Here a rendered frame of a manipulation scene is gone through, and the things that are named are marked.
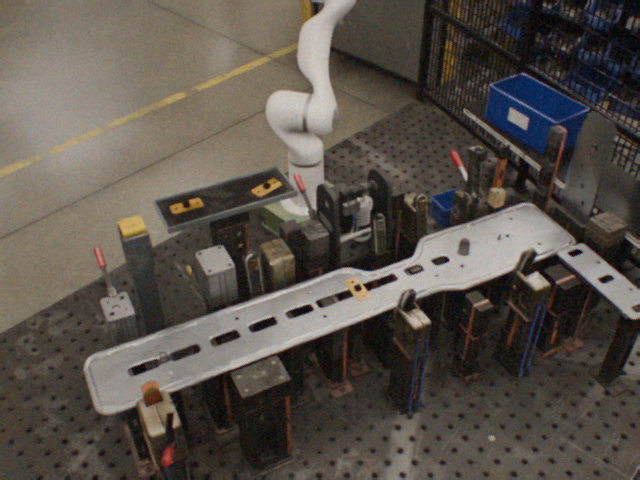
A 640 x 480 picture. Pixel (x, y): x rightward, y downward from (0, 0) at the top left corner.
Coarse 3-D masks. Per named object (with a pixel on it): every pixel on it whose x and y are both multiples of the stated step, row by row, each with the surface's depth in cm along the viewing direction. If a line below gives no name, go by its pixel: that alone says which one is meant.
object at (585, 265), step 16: (560, 256) 194; (576, 256) 194; (592, 256) 194; (576, 272) 190; (592, 272) 189; (608, 272) 189; (592, 288) 186; (608, 288) 184; (624, 288) 184; (624, 304) 180
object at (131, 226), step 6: (138, 216) 182; (120, 222) 180; (126, 222) 180; (132, 222) 180; (138, 222) 180; (120, 228) 179; (126, 228) 178; (132, 228) 178; (138, 228) 178; (144, 228) 179; (126, 234) 177; (132, 234) 178
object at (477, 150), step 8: (472, 152) 196; (480, 152) 195; (472, 160) 198; (480, 160) 196; (472, 168) 199; (480, 168) 200; (472, 176) 200; (480, 176) 202; (472, 184) 202; (480, 184) 203; (472, 192) 203; (472, 200) 205
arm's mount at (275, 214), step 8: (328, 184) 253; (264, 208) 245; (272, 208) 243; (280, 208) 243; (264, 216) 248; (272, 216) 244; (280, 216) 240; (288, 216) 240; (296, 216) 240; (264, 224) 251; (272, 224) 247; (272, 232) 248
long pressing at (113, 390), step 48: (432, 240) 199; (480, 240) 199; (528, 240) 199; (288, 288) 184; (336, 288) 184; (384, 288) 184; (432, 288) 185; (144, 336) 171; (192, 336) 172; (240, 336) 172; (288, 336) 172; (96, 384) 160; (192, 384) 161
